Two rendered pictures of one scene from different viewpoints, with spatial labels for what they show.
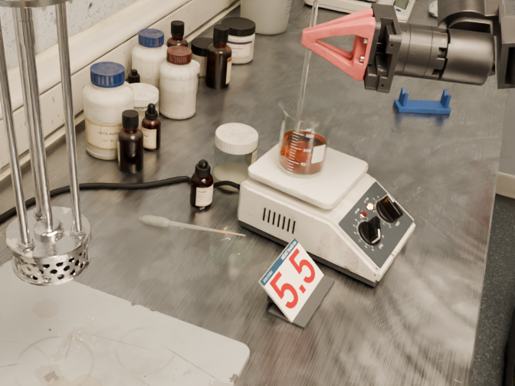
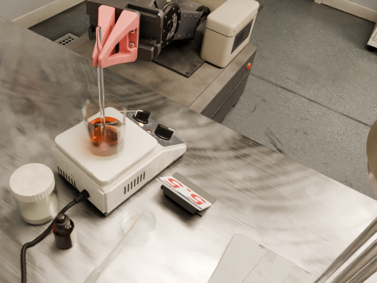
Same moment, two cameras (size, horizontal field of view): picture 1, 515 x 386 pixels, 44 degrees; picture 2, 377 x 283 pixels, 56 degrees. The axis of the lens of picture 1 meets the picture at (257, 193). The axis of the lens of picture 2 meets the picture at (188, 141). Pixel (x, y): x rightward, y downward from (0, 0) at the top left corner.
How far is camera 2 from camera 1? 0.61 m
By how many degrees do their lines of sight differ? 63
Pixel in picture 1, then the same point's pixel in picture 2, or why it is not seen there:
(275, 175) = (116, 164)
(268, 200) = (126, 180)
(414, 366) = (242, 156)
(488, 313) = not seen: hidden behind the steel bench
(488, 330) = not seen: hidden behind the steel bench
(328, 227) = (162, 153)
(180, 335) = (228, 274)
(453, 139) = (33, 58)
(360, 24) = (131, 21)
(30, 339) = not seen: outside the picture
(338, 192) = (145, 133)
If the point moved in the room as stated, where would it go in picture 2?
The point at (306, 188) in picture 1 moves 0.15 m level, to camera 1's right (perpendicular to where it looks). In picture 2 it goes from (137, 150) to (163, 92)
